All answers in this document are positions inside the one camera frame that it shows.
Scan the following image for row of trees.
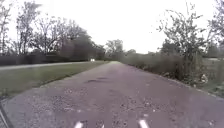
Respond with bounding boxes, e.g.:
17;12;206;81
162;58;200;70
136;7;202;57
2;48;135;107
0;0;125;62

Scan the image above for bushes and trees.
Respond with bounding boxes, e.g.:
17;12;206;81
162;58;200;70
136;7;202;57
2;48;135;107
118;3;224;99

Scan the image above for dark hedge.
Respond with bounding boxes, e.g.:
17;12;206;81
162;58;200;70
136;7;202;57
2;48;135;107
0;53;88;67

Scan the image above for grey road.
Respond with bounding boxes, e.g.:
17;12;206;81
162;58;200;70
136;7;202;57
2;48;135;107
0;60;101;71

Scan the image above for robot's own part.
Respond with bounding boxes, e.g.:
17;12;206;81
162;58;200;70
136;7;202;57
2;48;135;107
138;119;150;128
73;121;84;128

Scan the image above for grass strip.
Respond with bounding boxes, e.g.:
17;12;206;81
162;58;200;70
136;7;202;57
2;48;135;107
0;60;111;99

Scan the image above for reddish grey asphalt path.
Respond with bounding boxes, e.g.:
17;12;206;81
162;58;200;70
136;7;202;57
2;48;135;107
0;60;224;128

